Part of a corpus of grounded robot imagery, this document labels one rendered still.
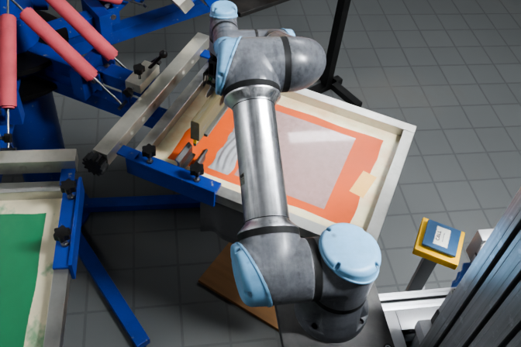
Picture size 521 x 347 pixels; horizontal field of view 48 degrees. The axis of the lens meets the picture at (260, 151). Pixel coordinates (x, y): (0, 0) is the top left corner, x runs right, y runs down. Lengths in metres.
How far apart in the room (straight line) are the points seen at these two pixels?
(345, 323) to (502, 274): 0.40
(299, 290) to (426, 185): 2.30
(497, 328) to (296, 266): 0.34
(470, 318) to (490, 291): 0.08
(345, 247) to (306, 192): 0.77
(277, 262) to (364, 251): 0.16
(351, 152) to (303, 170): 0.19
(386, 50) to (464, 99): 0.63
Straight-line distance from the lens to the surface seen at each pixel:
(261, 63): 1.16
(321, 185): 1.84
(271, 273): 1.02
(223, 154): 1.88
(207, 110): 1.76
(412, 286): 2.00
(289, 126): 2.00
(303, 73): 1.19
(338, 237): 1.06
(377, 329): 1.25
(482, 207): 3.31
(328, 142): 1.98
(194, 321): 2.62
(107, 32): 2.37
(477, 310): 0.95
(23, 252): 1.72
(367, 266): 1.05
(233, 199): 1.72
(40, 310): 1.62
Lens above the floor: 2.34
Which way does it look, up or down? 46 degrees down
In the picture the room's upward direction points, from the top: 7 degrees clockwise
